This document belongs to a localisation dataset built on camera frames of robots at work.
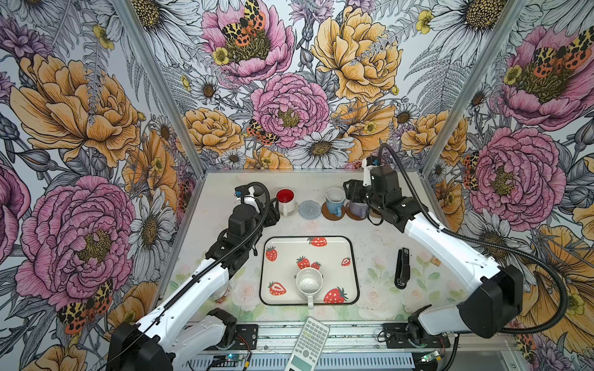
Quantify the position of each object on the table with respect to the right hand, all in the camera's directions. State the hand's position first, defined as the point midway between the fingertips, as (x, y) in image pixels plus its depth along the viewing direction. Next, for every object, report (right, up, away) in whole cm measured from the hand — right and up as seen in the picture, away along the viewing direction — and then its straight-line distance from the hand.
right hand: (350, 191), depth 80 cm
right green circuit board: (+22, -51, -9) cm, 56 cm away
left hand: (-27, -6, -2) cm, 27 cm away
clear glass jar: (-42, -34, -2) cm, 54 cm away
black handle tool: (+19, -29, +3) cm, 35 cm away
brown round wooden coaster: (+4, -10, +25) cm, 27 cm away
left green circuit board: (-40, -52, -9) cm, 66 cm away
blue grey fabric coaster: (-13, -8, +25) cm, 30 cm away
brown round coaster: (-4, -11, +22) cm, 25 cm away
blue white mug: (-3, -3, +16) cm, 16 cm away
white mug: (-14, -33, +5) cm, 36 cm away
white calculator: (-14, -48, -9) cm, 50 cm away
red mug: (-24, -3, +24) cm, 34 cm away
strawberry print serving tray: (-3, -26, +12) cm, 29 cm away
